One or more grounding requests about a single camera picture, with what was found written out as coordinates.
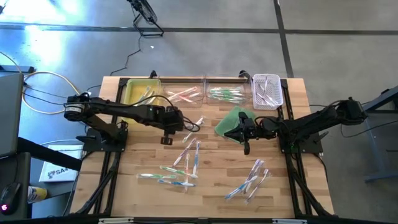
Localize black computer mouse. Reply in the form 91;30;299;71
0;182;22;216

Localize black floor cable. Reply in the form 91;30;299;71
109;35;142;77

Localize black power strip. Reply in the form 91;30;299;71
0;64;35;74

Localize clear plastic bin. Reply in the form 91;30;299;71
159;77;206;108
204;77;253;106

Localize beige coiled cable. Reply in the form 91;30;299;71
0;51;85;115

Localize blue grey metal stand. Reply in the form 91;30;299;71
362;85;398;184

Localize green cloth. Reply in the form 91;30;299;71
214;105;257;144

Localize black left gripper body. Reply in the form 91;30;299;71
155;106;185;146

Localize white printed cardboard box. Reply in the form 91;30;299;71
39;144;85;183

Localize yellow plastic bin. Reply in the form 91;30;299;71
121;78;162;124

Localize pink toothbrush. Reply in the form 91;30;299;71
167;95;190;103

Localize yellow white canister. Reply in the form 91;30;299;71
27;185;49;204

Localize white perforated plastic basket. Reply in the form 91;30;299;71
251;73;284;111

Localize silver frame bracket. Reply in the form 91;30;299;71
272;218;308;224
98;217;134;224

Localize grey laptop lid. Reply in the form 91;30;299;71
0;72;25;159

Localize black side desk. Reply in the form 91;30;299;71
0;136;84;222

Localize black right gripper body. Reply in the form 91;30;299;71
238;111;279;156

